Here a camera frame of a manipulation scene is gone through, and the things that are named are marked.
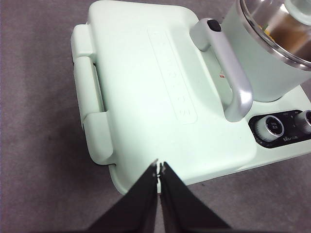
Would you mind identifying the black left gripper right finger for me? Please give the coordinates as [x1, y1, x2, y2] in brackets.
[159, 161, 233, 233]

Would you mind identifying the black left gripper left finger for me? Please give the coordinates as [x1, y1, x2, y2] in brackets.
[86, 159, 161, 233]

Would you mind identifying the green breakfast machine base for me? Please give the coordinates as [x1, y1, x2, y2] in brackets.
[71, 55, 311, 195]

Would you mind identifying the silver control knob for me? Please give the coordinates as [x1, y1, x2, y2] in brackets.
[253, 115, 285, 143]
[297, 110, 311, 134]

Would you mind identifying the green pot with side handle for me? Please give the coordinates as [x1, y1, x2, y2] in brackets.
[220, 0, 311, 102]

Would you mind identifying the glass pot lid green knob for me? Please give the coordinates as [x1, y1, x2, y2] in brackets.
[239, 0, 311, 70]

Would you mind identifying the yellow toy pumpkin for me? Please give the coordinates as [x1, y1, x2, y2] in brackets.
[261, 23, 276, 41]

